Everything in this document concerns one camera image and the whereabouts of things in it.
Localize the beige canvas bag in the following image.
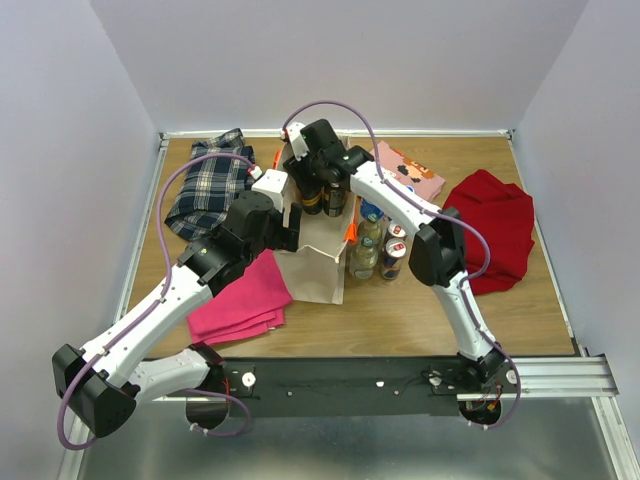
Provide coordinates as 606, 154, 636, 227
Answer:
272, 130, 362, 305

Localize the green cap glass bottle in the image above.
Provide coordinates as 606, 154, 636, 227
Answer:
349, 236, 378, 280
357, 213, 383, 246

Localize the red top can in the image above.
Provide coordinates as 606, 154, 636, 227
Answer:
384, 221, 407, 243
381, 238, 407, 280

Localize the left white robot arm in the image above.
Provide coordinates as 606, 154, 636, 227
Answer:
52, 191, 302, 438

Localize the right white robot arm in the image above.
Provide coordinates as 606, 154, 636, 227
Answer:
281, 119, 507, 392

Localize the plaid navy shirt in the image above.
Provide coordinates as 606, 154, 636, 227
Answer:
165, 128, 255, 241

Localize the blue cap bottle on table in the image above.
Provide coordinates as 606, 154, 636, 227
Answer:
359, 198, 384, 219

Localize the magenta folded cloth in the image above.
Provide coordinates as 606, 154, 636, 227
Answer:
187, 250, 293, 345

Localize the pink printed t-shirt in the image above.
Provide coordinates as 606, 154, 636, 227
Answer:
377, 141, 445, 202

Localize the red cloth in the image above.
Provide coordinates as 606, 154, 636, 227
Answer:
444, 169, 534, 295

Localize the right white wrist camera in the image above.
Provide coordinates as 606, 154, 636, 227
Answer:
280, 122, 309, 161

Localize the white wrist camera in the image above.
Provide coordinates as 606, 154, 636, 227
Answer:
280, 122, 309, 161
252, 169, 289, 211

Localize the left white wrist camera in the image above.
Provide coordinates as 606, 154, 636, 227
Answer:
252, 169, 289, 211

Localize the aluminium frame rail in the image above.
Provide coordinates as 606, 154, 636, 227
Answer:
457, 357, 619, 401

